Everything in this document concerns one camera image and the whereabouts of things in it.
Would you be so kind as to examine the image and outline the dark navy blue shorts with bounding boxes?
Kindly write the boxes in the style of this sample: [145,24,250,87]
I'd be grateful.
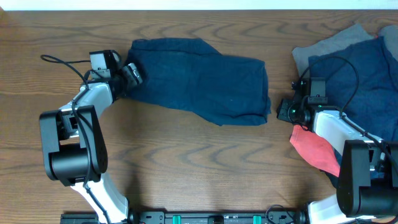
[126,38,271,126]

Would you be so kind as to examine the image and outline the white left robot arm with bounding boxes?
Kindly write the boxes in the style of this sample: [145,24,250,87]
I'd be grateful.
[39,63,143,223]

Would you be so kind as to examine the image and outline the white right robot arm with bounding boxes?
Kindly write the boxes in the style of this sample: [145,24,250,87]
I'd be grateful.
[277,97,397,223]

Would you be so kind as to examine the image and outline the red garment on pile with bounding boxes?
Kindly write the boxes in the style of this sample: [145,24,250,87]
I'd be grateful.
[290,125,340,177]

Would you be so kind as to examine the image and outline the navy blue garment on pile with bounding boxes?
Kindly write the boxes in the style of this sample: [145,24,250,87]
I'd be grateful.
[309,55,397,141]

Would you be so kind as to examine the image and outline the black garment under pile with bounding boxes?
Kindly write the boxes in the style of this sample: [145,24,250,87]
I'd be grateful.
[324,171,338,189]

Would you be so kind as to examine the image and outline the grey garment on pile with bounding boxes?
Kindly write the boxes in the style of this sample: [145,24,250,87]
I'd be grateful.
[292,24,397,85]

